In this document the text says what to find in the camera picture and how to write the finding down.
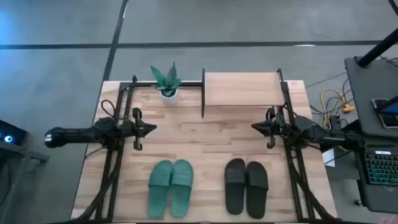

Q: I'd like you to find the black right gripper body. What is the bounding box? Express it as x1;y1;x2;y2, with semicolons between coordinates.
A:
266;107;286;149

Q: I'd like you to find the white paper sheet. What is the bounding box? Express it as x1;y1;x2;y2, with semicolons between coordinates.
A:
322;147;336;168

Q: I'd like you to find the black camera pole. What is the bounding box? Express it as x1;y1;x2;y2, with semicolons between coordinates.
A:
356;27;398;68

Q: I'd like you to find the smartphone with dark screen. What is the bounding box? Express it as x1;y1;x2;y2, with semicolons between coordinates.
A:
371;98;398;130

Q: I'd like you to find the black aluminium extrusion frame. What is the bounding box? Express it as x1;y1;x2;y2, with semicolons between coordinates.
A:
71;74;343;224

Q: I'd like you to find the black rubber slide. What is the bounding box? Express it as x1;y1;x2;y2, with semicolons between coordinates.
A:
245;161;269;220
224;157;247;215

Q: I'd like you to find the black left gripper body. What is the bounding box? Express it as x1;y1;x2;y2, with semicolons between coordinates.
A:
121;107;147;151

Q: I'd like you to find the black device with blue light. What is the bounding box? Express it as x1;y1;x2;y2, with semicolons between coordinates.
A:
0;119;28;146

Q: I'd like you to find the yellow cable with plug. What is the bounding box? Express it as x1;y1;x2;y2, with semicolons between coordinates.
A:
320;88;356;127

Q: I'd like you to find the grey side table top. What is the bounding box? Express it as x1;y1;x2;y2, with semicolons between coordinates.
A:
344;55;398;138

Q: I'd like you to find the grey metal stand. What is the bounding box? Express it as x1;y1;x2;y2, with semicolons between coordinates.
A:
0;139;50;224

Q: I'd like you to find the green rubber slide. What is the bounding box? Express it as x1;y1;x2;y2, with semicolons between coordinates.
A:
147;159;174;218
169;159;195;218

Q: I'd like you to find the grey laptop with lit keyboard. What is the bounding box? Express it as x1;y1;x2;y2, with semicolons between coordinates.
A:
351;135;398;215

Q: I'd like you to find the wooden shelf with black legs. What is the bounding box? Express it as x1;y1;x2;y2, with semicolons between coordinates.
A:
201;68;289;119

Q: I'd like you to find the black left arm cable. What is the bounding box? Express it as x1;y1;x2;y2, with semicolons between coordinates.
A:
101;99;116;118

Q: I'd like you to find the green plant in white pot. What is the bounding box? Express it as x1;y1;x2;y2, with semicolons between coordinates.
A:
150;61;183;106

